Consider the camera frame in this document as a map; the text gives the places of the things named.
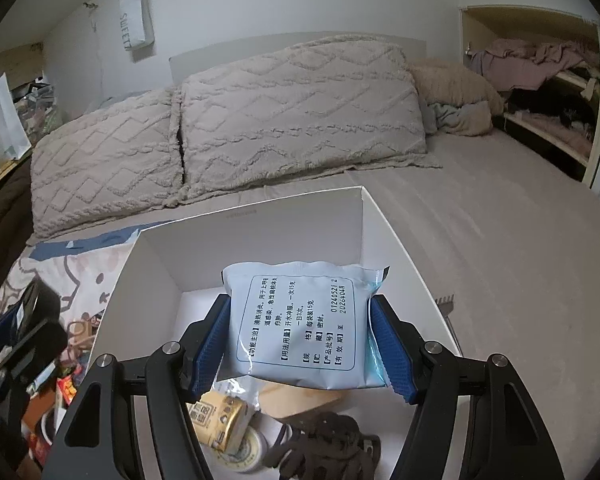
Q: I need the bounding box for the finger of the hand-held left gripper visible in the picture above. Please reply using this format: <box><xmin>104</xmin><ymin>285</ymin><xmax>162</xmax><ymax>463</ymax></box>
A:
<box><xmin>0</xmin><ymin>319</ymin><xmax>69</xmax><ymax>398</ymax></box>
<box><xmin>0</xmin><ymin>280</ymin><xmax>63</xmax><ymax>343</ymax></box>

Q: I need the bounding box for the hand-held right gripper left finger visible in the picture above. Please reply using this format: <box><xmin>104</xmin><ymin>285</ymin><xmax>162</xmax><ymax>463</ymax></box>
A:
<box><xmin>40</xmin><ymin>294</ymin><xmax>231</xmax><ymax>480</ymax></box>

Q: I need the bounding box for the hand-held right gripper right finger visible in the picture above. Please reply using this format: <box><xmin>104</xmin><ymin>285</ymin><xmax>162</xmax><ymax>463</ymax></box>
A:
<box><xmin>369</xmin><ymin>296</ymin><xmax>566</xmax><ymax>480</ymax></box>

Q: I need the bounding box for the pale blue medicine sachet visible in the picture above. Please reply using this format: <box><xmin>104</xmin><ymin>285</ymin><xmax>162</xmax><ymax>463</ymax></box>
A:
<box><xmin>221</xmin><ymin>260</ymin><xmax>392</xmax><ymax>391</ymax></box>

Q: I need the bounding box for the dark brown hair claw clip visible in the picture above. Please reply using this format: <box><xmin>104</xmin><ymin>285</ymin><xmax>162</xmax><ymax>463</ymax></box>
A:
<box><xmin>267</xmin><ymin>410</ymin><xmax>381</xmax><ymax>480</ymax></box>

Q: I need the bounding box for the white cardboard box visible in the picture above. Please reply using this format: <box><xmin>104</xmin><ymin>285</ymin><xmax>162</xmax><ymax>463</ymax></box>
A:
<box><xmin>92</xmin><ymin>186</ymin><xmax>461</xmax><ymax>480</ymax></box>

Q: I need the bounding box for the heap of small sundries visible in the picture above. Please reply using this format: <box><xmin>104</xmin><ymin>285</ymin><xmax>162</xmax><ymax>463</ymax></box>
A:
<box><xmin>25</xmin><ymin>310</ymin><xmax>98</xmax><ymax>461</ymax></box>

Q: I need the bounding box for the red packet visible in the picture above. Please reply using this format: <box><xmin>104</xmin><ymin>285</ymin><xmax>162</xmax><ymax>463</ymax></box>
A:
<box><xmin>56</xmin><ymin>375</ymin><xmax>83</xmax><ymax>408</ymax></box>

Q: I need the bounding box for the yellow tissue pack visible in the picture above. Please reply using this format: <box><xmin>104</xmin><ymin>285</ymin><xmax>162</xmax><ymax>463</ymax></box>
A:
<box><xmin>190</xmin><ymin>391</ymin><xmax>256</xmax><ymax>453</ymax></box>

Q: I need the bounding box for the brown cloth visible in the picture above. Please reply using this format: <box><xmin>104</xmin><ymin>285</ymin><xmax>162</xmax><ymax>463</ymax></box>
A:
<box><xmin>0</xmin><ymin>157</ymin><xmax>33</xmax><ymax>301</ymax></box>

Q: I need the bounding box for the round cream tin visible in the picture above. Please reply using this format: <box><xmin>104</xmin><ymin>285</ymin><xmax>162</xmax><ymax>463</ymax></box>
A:
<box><xmin>225</xmin><ymin>422</ymin><xmax>272</xmax><ymax>473</ymax></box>

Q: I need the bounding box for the beige zigzag textured pillow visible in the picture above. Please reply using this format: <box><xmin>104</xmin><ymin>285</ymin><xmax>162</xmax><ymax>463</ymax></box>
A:
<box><xmin>172</xmin><ymin>35</ymin><xmax>443</xmax><ymax>201</ymax></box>
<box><xmin>30</xmin><ymin>87</ymin><xmax>186</xmax><ymax>241</ymax></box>

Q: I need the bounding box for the white paper bag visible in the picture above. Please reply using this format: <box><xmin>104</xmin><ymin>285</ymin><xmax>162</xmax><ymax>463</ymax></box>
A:
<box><xmin>0</xmin><ymin>74</ymin><xmax>32</xmax><ymax>171</ymax></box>

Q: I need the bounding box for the cluttered storage pile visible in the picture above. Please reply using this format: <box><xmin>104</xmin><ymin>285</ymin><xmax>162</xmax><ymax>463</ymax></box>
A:
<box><xmin>10</xmin><ymin>80</ymin><xmax>63</xmax><ymax>146</ymax></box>

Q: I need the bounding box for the pale blue cloth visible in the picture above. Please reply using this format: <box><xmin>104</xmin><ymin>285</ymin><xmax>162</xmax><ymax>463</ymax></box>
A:
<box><xmin>427</xmin><ymin>102</ymin><xmax>463</xmax><ymax>133</ymax></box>

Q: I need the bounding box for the cream closet shelf unit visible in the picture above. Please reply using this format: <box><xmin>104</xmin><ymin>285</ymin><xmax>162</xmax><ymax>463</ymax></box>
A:
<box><xmin>457</xmin><ymin>5</ymin><xmax>600</xmax><ymax>186</ymax></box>

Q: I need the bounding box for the beige plush blanket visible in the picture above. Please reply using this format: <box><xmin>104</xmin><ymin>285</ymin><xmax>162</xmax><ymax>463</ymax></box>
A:
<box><xmin>410</xmin><ymin>60</ymin><xmax>506</xmax><ymax>136</ymax></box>

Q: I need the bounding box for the pile of dark clothes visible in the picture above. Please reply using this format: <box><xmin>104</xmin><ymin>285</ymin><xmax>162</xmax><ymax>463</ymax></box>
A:
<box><xmin>502</xmin><ymin>80</ymin><xmax>598</xmax><ymax>131</ymax></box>

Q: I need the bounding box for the white hanging wall pouch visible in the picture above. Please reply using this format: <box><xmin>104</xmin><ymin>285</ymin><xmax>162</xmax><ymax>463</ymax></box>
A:
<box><xmin>117</xmin><ymin>0</ymin><xmax>155</xmax><ymax>51</ymax></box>

